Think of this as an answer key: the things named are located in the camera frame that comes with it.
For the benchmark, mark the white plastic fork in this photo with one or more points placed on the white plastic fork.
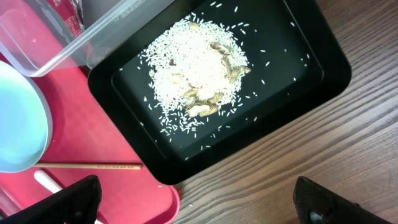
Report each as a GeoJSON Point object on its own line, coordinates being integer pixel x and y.
{"type": "Point", "coordinates": [47, 181]}

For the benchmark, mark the rice and food scraps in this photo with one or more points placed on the rice and food scraps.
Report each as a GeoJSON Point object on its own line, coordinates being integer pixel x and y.
{"type": "Point", "coordinates": [194, 84]}

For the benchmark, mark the red snack wrapper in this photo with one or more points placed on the red snack wrapper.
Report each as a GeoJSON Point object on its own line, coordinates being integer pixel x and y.
{"type": "Point", "coordinates": [69, 11]}

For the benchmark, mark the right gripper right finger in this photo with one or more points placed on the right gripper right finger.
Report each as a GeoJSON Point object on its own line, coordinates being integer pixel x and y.
{"type": "Point", "coordinates": [316, 204]}

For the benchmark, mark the red plastic tray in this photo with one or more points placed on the red plastic tray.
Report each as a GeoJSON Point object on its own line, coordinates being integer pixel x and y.
{"type": "Point", "coordinates": [82, 133]}

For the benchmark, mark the wooden chopstick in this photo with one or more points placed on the wooden chopstick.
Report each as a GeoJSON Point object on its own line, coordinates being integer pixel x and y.
{"type": "Point", "coordinates": [90, 166]}

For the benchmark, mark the black tray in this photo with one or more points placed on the black tray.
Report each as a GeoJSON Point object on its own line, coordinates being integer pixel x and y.
{"type": "Point", "coordinates": [330, 76]}

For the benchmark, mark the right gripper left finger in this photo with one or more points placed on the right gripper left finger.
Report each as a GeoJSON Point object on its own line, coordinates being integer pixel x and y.
{"type": "Point", "coordinates": [76, 204]}

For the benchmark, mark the light blue plate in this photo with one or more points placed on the light blue plate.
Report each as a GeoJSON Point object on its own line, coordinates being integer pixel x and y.
{"type": "Point", "coordinates": [26, 121]}

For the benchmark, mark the clear plastic bin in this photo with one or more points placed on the clear plastic bin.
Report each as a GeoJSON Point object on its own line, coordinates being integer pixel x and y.
{"type": "Point", "coordinates": [35, 40]}

